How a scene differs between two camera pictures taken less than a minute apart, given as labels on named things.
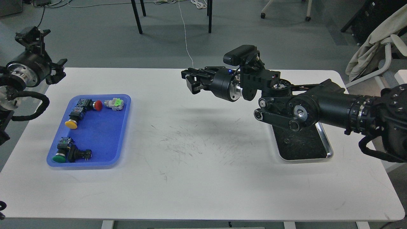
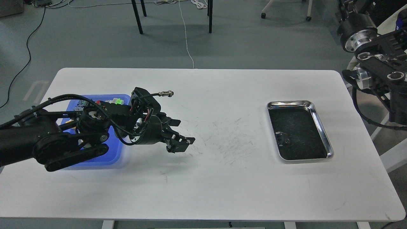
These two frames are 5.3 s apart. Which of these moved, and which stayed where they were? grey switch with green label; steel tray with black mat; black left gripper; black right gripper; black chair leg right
Moved: black left gripper; black right gripper
Stayed: steel tray with black mat; black chair leg right; grey switch with green label
